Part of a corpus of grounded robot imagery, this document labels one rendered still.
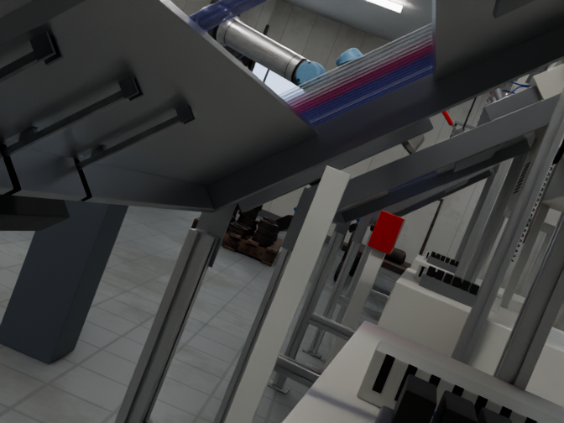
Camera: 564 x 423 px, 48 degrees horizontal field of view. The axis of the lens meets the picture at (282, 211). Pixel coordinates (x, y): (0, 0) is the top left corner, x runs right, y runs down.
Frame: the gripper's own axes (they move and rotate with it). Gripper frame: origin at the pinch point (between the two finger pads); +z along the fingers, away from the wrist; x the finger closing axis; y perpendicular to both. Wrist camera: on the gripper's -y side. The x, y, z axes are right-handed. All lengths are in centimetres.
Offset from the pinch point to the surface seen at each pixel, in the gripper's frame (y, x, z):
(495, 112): 22.9, -6.0, 3.7
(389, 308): -28.6, -10.0, 28.8
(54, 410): -111, -33, 1
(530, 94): 32.2, -5.9, 5.0
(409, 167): -3.0, -10.0, 2.2
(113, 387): -110, -5, 2
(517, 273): 6, 56, 47
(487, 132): 17.7, -10.0, 6.7
